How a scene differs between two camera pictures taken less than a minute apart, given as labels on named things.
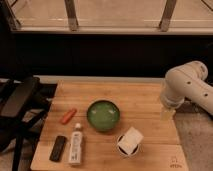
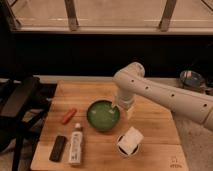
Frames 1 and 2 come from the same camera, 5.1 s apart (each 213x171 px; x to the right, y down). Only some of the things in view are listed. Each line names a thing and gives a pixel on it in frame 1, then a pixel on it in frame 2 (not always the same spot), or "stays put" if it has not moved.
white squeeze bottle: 75,150 stays put
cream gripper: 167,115 -> 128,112
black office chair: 24,104 stays put
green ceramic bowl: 103,115 stays put
